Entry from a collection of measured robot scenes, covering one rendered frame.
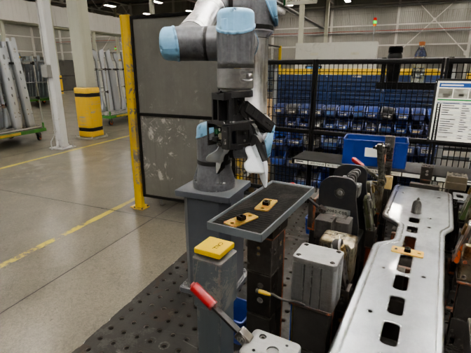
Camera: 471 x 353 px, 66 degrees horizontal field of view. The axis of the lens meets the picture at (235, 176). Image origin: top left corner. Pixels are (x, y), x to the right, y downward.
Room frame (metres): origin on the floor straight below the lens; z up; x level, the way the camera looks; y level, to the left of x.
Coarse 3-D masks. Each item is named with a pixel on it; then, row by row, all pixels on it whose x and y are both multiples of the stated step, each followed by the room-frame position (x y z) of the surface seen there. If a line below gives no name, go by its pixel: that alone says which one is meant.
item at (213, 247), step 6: (204, 240) 0.68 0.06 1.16; (210, 240) 0.68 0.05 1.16; (216, 240) 0.68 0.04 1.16; (222, 240) 0.68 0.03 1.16; (198, 246) 0.65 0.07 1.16; (204, 246) 0.65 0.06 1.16; (210, 246) 0.65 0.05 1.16; (216, 246) 0.65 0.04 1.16; (222, 246) 0.65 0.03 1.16; (228, 246) 0.66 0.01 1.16; (198, 252) 0.64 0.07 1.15; (204, 252) 0.64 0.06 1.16; (210, 252) 0.63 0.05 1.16; (216, 252) 0.63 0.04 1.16; (222, 252) 0.63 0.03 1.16; (216, 258) 0.62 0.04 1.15
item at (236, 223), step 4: (236, 216) 0.78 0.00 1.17; (240, 216) 0.78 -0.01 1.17; (244, 216) 0.78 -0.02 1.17; (248, 216) 0.80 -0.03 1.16; (252, 216) 0.80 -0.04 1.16; (256, 216) 0.80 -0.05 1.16; (228, 220) 0.78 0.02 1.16; (232, 220) 0.78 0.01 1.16; (236, 220) 0.78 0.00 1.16; (240, 220) 0.77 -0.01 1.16; (244, 220) 0.78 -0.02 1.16; (248, 220) 0.78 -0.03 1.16; (252, 220) 0.78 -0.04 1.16; (228, 224) 0.75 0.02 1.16; (232, 224) 0.75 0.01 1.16; (236, 224) 0.75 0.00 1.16; (240, 224) 0.75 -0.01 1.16
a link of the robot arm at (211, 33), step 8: (208, 32) 0.85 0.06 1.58; (216, 32) 0.84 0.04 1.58; (208, 40) 0.84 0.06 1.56; (216, 40) 0.84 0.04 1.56; (256, 40) 0.82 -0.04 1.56; (208, 48) 0.84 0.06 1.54; (216, 48) 0.84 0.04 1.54; (256, 48) 0.85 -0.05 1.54; (208, 56) 0.85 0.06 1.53; (216, 56) 0.85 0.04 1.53
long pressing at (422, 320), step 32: (416, 192) 1.45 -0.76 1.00; (416, 224) 1.12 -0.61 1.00; (448, 224) 1.12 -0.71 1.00; (384, 256) 0.90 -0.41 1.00; (384, 288) 0.75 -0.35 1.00; (416, 288) 0.75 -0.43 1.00; (352, 320) 0.63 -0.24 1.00; (384, 320) 0.63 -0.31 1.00; (416, 320) 0.63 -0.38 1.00; (352, 352) 0.55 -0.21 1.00; (384, 352) 0.55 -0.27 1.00; (416, 352) 0.55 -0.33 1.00
